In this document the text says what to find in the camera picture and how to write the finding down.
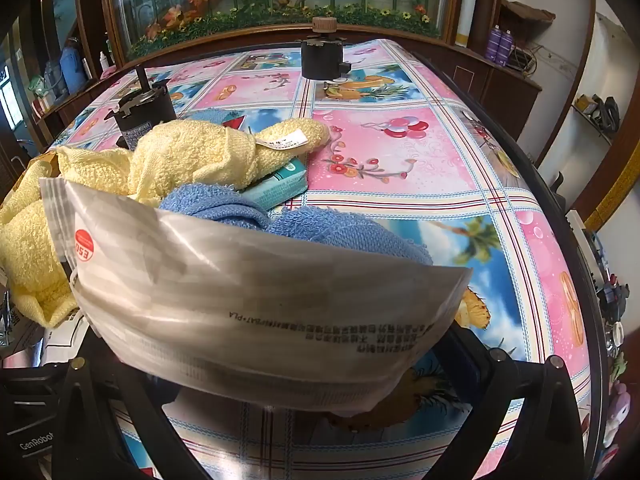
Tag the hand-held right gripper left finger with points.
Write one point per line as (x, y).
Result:
(150, 420)

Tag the purple bottle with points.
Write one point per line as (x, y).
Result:
(506, 49)
(495, 45)

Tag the white rolled poster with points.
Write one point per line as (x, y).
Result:
(469, 5)

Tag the small blue towel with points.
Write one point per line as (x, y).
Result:
(210, 116)

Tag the printed pink tablecloth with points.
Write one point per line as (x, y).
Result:
(400, 160)

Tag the white plush toy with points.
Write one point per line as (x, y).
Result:
(616, 415)

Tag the black cylinder with wooden knob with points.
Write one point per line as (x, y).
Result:
(320, 60)

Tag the small white bottle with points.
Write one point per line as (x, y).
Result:
(105, 64)

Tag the teal tissue pack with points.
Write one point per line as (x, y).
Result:
(280, 182)

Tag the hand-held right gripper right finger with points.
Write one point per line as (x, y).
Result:
(470, 360)

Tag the large blue towel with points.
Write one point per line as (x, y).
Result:
(350, 237)

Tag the blue thermos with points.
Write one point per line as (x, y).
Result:
(71, 70)

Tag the yellow towel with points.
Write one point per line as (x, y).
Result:
(190, 155)

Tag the green bag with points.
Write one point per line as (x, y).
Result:
(39, 91)

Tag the white plastic packet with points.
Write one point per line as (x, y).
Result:
(250, 310)

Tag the wall shelf with clutter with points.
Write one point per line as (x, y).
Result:
(597, 115)

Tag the black cylinder with label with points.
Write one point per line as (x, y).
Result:
(145, 115)

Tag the yellow basket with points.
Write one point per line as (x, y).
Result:
(45, 161)

